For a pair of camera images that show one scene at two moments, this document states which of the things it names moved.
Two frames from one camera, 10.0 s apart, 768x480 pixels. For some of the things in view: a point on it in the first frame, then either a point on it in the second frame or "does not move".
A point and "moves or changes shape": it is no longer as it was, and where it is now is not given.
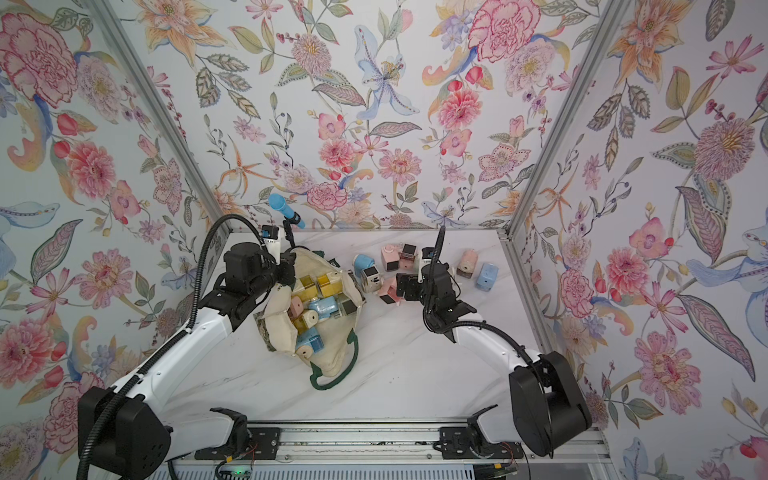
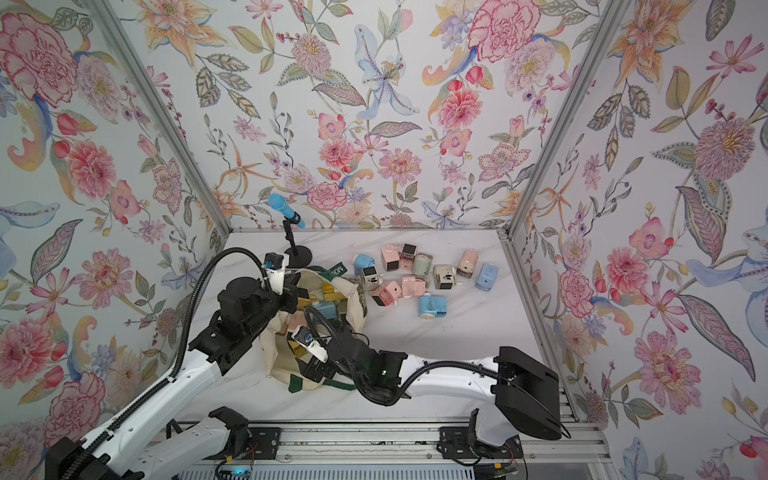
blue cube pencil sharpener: [487, 276] does not move
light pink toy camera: [467, 263] does not move
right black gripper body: [417, 291] → [324, 369]
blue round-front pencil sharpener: [324, 306] moves or changes shape
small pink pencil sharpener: [406, 257] does not move
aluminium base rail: [440, 448] does not move
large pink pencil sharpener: [390, 257] does not move
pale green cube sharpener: [371, 279] does not move
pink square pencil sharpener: [391, 297] moves or changes shape
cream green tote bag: [339, 349] moves or changes shape
